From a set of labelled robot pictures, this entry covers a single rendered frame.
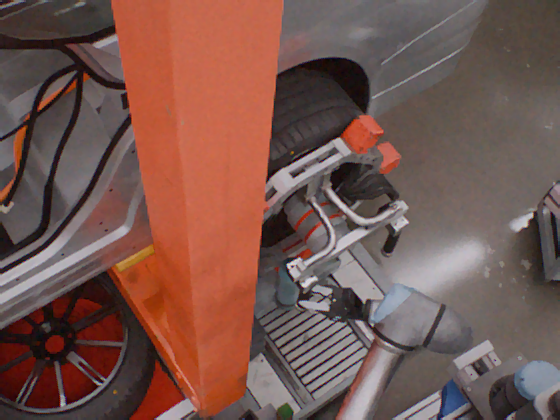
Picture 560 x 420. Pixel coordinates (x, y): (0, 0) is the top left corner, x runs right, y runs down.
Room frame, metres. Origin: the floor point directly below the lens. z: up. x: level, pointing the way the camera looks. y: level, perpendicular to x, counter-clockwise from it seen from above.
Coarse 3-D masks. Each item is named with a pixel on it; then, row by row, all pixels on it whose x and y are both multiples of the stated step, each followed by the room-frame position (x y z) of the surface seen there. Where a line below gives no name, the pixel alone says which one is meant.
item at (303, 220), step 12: (288, 204) 1.19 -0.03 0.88; (300, 204) 1.18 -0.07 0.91; (324, 204) 1.19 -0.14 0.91; (288, 216) 1.16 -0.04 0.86; (300, 216) 1.14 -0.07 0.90; (312, 216) 1.14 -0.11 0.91; (336, 216) 1.16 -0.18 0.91; (300, 228) 1.12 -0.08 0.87; (312, 228) 1.11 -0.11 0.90; (336, 228) 1.11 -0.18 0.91; (312, 240) 1.08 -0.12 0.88; (324, 240) 1.07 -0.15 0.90; (336, 240) 1.07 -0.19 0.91
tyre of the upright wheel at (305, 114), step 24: (288, 72) 1.48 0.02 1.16; (312, 72) 1.52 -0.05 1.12; (288, 96) 1.38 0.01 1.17; (312, 96) 1.40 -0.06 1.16; (336, 96) 1.45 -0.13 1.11; (288, 120) 1.30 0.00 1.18; (312, 120) 1.31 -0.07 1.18; (336, 120) 1.34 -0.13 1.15; (288, 144) 1.22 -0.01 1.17; (312, 144) 1.27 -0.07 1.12; (336, 192) 1.37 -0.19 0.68
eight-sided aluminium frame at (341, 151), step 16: (336, 144) 1.28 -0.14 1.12; (304, 160) 1.21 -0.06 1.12; (320, 160) 1.24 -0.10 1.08; (336, 160) 1.22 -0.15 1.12; (352, 160) 1.27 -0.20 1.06; (368, 160) 1.31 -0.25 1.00; (288, 176) 1.15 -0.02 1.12; (304, 176) 1.15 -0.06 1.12; (272, 192) 1.13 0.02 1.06; (288, 192) 1.11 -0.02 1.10; (272, 208) 1.08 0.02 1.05; (336, 208) 1.32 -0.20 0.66; (352, 208) 1.31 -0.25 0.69; (288, 240) 1.20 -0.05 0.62; (272, 256) 1.12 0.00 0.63; (288, 256) 1.14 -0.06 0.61
